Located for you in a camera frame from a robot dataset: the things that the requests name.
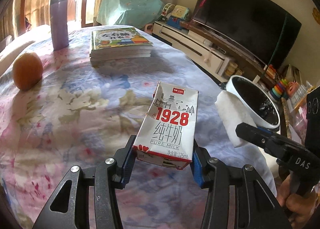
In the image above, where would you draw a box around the toy telephone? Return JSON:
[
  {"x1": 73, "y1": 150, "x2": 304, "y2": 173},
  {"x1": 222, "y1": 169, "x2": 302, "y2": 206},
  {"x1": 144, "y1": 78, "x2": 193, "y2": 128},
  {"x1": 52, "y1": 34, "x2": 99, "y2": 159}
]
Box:
[{"x1": 161, "y1": 3, "x2": 190, "y2": 20}]

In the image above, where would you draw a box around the stack of children's books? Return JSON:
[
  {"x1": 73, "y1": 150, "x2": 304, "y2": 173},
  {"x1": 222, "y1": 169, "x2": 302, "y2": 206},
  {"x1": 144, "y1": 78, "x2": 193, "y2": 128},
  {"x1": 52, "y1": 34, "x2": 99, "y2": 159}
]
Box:
[{"x1": 89, "y1": 27, "x2": 153, "y2": 63}]

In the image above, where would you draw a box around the black flat screen television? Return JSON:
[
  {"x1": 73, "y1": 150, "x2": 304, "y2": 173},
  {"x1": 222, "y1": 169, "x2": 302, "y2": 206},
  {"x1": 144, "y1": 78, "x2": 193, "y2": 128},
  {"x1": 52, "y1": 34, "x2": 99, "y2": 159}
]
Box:
[{"x1": 193, "y1": 0, "x2": 302, "y2": 69}]

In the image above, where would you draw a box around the white tv cabinet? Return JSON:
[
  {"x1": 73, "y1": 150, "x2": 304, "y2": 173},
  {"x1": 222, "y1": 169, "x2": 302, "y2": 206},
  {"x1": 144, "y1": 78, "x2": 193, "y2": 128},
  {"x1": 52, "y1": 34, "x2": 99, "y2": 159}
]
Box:
[{"x1": 152, "y1": 21, "x2": 232, "y2": 82}]

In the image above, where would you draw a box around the orange fruit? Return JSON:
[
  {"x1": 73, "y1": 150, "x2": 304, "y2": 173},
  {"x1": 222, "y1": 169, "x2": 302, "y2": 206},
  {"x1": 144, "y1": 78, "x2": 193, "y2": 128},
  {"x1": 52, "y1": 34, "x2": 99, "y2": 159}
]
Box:
[{"x1": 12, "y1": 52, "x2": 43, "y2": 91}]

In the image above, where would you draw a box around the rainbow stacking ring toy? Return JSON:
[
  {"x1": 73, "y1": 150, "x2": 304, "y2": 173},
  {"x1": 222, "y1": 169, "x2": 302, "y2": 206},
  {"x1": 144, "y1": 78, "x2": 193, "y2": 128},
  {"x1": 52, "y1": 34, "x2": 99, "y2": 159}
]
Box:
[{"x1": 268, "y1": 79, "x2": 289, "y2": 102}]

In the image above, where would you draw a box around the white 1928 milk carton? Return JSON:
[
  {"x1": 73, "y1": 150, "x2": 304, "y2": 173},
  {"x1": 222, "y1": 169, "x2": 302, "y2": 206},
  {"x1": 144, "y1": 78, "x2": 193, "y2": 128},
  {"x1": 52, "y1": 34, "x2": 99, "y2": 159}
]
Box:
[{"x1": 133, "y1": 82, "x2": 199, "y2": 170}]

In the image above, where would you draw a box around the pink kettlebell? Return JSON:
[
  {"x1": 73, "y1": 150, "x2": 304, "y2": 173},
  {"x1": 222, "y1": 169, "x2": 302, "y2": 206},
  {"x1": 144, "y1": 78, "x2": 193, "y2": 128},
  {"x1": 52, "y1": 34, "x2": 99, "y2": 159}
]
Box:
[{"x1": 144, "y1": 23, "x2": 153, "y2": 35}]

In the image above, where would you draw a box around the person's right hand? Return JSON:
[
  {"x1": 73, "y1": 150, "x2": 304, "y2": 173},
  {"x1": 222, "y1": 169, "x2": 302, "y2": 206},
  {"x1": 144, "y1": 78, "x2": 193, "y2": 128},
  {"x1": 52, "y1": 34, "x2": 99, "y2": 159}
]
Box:
[{"x1": 277, "y1": 175, "x2": 319, "y2": 228}]

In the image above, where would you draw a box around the white round trash bin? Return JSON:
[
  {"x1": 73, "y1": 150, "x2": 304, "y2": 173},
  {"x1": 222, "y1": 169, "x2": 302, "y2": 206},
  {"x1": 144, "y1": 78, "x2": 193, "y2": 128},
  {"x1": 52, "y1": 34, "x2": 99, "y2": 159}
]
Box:
[{"x1": 226, "y1": 75, "x2": 280, "y2": 130}]

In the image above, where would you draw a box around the floral tablecloth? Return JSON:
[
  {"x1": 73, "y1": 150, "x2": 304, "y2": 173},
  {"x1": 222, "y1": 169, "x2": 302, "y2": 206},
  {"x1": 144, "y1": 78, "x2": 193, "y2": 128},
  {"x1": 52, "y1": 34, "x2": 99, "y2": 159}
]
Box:
[{"x1": 1, "y1": 28, "x2": 276, "y2": 228}]

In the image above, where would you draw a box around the teal cloth covered furniture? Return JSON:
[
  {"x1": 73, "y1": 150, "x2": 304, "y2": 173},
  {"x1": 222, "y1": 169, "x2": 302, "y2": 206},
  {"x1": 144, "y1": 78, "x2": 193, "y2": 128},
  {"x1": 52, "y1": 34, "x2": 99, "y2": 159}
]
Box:
[{"x1": 96, "y1": 0, "x2": 164, "y2": 29}]

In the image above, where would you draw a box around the white tissue paper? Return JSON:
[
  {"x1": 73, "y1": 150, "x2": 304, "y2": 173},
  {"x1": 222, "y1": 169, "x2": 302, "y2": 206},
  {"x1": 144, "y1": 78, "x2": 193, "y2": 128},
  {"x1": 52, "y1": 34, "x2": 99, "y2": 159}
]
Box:
[{"x1": 215, "y1": 91, "x2": 256, "y2": 148}]

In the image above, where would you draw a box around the purple thermos bottle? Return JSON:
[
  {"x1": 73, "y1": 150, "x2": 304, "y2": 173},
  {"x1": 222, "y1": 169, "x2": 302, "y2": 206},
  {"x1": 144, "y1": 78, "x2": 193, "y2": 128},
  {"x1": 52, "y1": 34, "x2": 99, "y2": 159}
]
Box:
[{"x1": 50, "y1": 0, "x2": 69, "y2": 50}]

